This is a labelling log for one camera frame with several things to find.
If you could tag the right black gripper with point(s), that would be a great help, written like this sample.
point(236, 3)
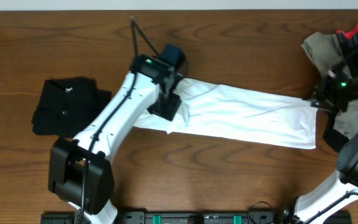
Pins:
point(325, 97)

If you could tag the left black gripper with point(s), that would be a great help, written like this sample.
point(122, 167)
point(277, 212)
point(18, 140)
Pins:
point(166, 106)

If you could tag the white t-shirt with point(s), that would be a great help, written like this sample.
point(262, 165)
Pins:
point(234, 113)

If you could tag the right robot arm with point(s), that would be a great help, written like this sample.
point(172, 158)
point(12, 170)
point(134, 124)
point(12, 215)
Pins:
point(336, 192)

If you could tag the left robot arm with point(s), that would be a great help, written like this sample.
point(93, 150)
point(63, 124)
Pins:
point(80, 170)

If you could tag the grey khaki garment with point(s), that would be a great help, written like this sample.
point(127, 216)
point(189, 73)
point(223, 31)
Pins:
point(324, 52)

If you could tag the dark navy garment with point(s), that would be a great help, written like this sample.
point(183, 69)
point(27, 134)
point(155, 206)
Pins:
point(348, 66)

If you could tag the red garment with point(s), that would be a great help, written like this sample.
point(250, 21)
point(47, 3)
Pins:
point(350, 34)

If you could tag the folded black polo shirt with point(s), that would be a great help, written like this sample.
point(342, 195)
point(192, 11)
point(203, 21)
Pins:
point(67, 106)

